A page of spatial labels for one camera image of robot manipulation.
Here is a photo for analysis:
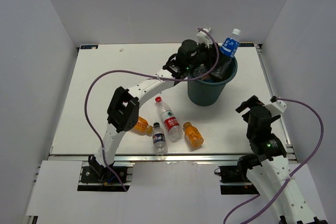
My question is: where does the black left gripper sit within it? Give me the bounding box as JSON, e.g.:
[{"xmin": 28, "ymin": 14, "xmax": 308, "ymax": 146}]
[{"xmin": 185, "ymin": 39, "xmax": 229, "ymax": 70}]

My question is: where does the tall blue label water bottle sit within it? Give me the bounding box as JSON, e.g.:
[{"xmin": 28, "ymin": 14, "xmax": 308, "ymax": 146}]
[{"xmin": 211, "ymin": 28, "xmax": 241, "ymax": 79}]

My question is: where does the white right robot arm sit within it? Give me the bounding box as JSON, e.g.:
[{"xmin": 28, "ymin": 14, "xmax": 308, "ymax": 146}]
[{"xmin": 236, "ymin": 95, "xmax": 327, "ymax": 223}]

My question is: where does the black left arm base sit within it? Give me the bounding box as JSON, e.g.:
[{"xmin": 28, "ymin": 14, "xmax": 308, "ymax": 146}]
[{"xmin": 77, "ymin": 162, "xmax": 134, "ymax": 193}]

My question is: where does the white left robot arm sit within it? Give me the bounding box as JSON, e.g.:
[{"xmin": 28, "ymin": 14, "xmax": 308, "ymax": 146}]
[{"xmin": 88, "ymin": 39, "xmax": 219, "ymax": 182}]

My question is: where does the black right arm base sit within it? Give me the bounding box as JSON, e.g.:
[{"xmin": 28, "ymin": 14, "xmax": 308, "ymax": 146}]
[{"xmin": 214, "ymin": 154, "xmax": 261, "ymax": 195}]

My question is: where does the dark green plastic bin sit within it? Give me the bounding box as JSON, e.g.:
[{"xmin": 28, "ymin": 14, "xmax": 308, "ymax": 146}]
[{"xmin": 187, "ymin": 52, "xmax": 238, "ymax": 106}]

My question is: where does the orange juice bottle right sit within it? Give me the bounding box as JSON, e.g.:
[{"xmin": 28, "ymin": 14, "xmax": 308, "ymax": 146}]
[{"xmin": 183, "ymin": 122, "xmax": 204, "ymax": 148}]

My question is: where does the orange juice bottle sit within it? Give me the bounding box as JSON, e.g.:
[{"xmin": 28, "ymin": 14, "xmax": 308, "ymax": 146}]
[
  {"xmin": 132, "ymin": 116, "xmax": 153, "ymax": 135},
  {"xmin": 183, "ymin": 122, "xmax": 204, "ymax": 148}
]

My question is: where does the red label water bottle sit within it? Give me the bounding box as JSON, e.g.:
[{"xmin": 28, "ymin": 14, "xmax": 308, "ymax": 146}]
[{"xmin": 155, "ymin": 97, "xmax": 183, "ymax": 142}]

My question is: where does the orange juice bottle left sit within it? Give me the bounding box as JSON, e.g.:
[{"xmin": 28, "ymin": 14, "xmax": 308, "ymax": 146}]
[{"xmin": 132, "ymin": 116, "xmax": 153, "ymax": 135}]

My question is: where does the pepsi bottle black cap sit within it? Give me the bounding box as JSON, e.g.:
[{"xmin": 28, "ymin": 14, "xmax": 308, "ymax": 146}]
[{"xmin": 152, "ymin": 122, "xmax": 168, "ymax": 155}]

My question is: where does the blue sticker left corner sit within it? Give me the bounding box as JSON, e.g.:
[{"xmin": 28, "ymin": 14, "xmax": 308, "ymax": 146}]
[{"xmin": 80, "ymin": 45, "xmax": 98, "ymax": 50}]

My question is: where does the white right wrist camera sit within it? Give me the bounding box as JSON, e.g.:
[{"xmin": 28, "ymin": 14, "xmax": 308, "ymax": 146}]
[{"xmin": 263, "ymin": 96, "xmax": 287, "ymax": 122}]

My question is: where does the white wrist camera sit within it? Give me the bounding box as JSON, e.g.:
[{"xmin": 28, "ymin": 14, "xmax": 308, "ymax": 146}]
[
  {"xmin": 263, "ymin": 96, "xmax": 287, "ymax": 122},
  {"xmin": 196, "ymin": 28, "xmax": 212, "ymax": 48}
]

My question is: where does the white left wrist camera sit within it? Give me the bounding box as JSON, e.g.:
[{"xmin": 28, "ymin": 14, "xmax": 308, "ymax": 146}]
[{"xmin": 196, "ymin": 28, "xmax": 212, "ymax": 48}]

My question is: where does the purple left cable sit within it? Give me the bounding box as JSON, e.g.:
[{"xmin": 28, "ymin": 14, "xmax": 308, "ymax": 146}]
[{"xmin": 84, "ymin": 27, "xmax": 220, "ymax": 192}]

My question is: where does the aluminium table front rail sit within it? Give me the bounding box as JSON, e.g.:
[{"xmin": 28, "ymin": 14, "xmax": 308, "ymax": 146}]
[{"xmin": 49, "ymin": 152, "xmax": 297, "ymax": 164}]

